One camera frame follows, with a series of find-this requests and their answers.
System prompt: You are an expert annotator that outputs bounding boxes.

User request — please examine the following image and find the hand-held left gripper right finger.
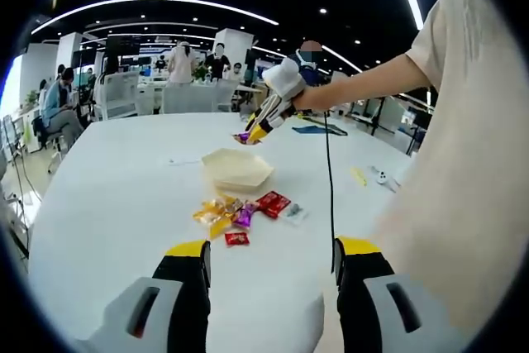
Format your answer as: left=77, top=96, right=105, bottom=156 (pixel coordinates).
left=332, top=235, right=455, bottom=353

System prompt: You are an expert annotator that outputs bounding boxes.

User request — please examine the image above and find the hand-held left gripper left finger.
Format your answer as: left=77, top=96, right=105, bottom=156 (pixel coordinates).
left=76, top=239, right=212, bottom=353

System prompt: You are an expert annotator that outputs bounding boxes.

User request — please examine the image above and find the purple snack packet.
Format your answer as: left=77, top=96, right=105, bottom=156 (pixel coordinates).
left=231, top=131, right=262, bottom=147
left=232, top=202, right=260, bottom=231

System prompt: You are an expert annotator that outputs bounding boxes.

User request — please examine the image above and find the cream hexagonal container tray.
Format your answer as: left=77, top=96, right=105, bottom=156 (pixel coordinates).
left=201, top=147, right=275, bottom=193

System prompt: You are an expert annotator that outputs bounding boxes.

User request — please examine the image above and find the small red candy packet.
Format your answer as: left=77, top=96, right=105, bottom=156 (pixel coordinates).
left=224, top=231, right=251, bottom=248

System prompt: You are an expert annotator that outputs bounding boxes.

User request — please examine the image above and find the red long snack packet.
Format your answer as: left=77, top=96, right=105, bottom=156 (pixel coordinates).
left=255, top=190, right=280, bottom=212
left=264, top=195, right=292, bottom=220

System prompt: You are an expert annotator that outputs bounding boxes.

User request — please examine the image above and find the clear grey snack packet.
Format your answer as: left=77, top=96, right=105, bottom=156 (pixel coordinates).
left=283, top=203, right=309, bottom=227

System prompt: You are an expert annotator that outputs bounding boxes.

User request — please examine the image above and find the person's right hand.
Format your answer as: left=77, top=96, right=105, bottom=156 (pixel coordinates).
left=288, top=87, right=327, bottom=113

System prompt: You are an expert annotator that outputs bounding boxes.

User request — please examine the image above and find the blue cloth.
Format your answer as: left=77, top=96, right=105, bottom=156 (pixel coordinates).
left=291, top=123, right=349, bottom=137

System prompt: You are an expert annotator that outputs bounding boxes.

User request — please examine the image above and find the white mesh office chair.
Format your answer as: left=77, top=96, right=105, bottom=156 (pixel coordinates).
left=214, top=79, right=241, bottom=113
left=98, top=70, right=141, bottom=122
left=160, top=86, right=217, bottom=115

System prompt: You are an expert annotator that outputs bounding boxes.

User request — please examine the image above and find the yellow flat strip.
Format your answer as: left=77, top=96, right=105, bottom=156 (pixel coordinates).
left=350, top=166, right=369, bottom=187

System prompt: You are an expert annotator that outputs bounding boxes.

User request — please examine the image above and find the small white device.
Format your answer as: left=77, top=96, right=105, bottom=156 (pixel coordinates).
left=374, top=167, right=400, bottom=188

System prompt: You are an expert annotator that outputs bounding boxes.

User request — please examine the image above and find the person's beige shirt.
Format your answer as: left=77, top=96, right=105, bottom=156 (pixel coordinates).
left=371, top=0, right=529, bottom=341

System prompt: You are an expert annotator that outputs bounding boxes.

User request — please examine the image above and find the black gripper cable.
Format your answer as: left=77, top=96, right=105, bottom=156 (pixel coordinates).
left=323, top=107, right=336, bottom=274

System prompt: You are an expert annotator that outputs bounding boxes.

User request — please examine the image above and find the wall display screen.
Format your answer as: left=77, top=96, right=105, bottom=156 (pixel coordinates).
left=106, top=34, right=144, bottom=55

